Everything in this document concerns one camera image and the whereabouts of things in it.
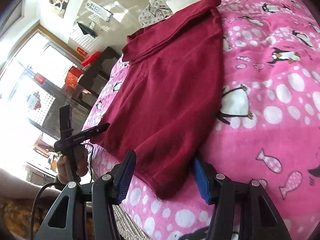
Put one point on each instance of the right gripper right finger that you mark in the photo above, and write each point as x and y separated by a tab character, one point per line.
259	218

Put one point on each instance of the dark wooden side table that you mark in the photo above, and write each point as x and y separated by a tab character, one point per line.
96	68

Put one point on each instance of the dark cloth hanging on wall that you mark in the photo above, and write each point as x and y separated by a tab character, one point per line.
86	30

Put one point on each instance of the red round box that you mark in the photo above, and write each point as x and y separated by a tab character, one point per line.
90	58

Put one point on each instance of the dark red sweater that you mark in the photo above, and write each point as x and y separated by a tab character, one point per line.
167	104

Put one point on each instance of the eye chart wall poster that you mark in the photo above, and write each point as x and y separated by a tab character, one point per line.
98	10

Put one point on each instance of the person's left hand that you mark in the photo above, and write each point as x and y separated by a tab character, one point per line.
72	170

